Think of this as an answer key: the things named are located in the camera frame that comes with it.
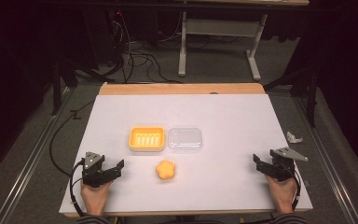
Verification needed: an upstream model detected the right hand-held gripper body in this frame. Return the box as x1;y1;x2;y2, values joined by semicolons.
269;147;310;183

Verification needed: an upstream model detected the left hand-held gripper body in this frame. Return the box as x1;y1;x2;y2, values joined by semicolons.
80;151;107;189

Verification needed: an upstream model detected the person's right hand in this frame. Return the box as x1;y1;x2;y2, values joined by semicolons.
265;175;298;215

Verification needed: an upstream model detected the crumpled white paper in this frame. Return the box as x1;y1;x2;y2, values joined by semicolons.
285;131;304;145

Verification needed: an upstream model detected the yellow soap dish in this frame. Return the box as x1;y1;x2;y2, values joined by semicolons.
128;125;167;153

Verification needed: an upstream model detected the orange flower-shaped soap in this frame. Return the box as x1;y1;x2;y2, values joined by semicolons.
155;160;176;181

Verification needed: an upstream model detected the person's left striped sleeve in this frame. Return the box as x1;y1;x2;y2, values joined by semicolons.
75;214;114;224

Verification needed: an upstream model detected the person's striped sleeve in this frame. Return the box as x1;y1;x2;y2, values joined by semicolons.
272;212;310;224
75;214;114;224

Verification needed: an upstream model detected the person's right striped sleeve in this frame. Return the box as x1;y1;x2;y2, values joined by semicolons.
272;212;310;224

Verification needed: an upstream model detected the clear plastic lid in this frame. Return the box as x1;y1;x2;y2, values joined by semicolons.
167;126;203;154

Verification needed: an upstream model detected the black metal stand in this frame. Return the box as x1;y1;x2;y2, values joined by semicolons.
263;60;322;129
50;57;78;117

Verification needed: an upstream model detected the white table cover sheet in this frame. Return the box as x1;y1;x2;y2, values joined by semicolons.
59;93;314;216

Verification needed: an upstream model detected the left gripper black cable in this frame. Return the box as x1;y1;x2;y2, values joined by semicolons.
69;159;86;217

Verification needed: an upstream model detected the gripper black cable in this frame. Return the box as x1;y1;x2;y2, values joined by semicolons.
69;159;86;217
287;166;303;213

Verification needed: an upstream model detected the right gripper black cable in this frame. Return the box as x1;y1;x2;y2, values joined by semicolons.
287;166;303;213

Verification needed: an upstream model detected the metal floor rail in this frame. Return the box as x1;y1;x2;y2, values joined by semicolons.
292;92;357;224
0;87;73;224

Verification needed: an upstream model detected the black floor cable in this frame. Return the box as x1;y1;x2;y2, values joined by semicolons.
48;100;95;178

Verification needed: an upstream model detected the tangle of black cables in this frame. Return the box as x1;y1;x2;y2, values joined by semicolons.
106;10;183;85

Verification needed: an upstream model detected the white desk frame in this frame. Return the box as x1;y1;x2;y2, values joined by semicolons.
177;11;269;82

